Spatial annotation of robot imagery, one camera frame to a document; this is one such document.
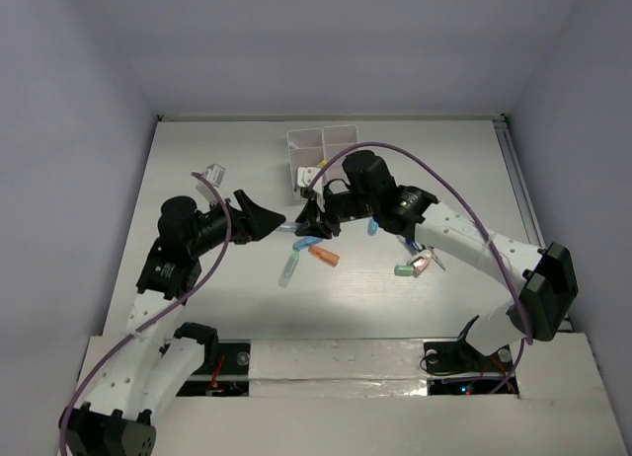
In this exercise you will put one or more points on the black handled scissors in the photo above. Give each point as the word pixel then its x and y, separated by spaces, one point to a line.
pixel 436 259

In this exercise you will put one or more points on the clear glue bottle blue cap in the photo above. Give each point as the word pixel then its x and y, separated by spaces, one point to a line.
pixel 412 246

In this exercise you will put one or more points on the light blue marker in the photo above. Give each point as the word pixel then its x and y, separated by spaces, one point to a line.
pixel 288 226

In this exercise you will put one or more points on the white organizer tray left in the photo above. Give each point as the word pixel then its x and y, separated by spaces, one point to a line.
pixel 310 149

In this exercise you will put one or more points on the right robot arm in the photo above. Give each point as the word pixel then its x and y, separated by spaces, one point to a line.
pixel 415 214

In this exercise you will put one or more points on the orange highlighter marker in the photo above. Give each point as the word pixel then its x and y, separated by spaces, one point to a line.
pixel 324 255

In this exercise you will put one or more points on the pink white correction tape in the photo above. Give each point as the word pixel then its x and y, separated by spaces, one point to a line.
pixel 419 262

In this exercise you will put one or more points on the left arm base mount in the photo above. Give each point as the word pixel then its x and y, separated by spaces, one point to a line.
pixel 228 376

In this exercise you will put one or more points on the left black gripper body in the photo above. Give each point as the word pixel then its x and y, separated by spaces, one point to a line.
pixel 239 219

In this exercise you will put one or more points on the green clear highlighter marker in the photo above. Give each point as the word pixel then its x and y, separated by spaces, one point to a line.
pixel 289 269

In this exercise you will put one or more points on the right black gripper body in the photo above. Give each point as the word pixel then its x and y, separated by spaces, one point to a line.
pixel 348 205

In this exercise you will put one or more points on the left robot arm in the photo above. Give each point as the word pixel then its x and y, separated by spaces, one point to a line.
pixel 115 408

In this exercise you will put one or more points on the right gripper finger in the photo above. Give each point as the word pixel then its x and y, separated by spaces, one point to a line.
pixel 311 212
pixel 321 230

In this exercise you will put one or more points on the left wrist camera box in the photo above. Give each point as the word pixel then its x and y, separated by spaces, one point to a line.
pixel 213 174

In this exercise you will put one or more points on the green eraser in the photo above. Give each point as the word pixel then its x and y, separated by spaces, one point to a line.
pixel 404 270

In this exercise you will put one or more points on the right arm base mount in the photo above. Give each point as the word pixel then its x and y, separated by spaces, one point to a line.
pixel 453 373

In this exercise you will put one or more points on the light blue marker cap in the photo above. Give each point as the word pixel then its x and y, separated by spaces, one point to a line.
pixel 372 227

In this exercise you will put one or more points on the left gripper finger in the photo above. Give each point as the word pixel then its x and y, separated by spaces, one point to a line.
pixel 246 204
pixel 260 223

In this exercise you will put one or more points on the blue highlighter marker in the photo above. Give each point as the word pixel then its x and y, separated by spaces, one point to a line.
pixel 305 243

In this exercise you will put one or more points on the white organizer tray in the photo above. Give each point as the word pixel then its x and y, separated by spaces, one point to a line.
pixel 310 149
pixel 337 138

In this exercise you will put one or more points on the white organizer tray right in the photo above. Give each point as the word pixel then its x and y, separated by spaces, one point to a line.
pixel 337 138

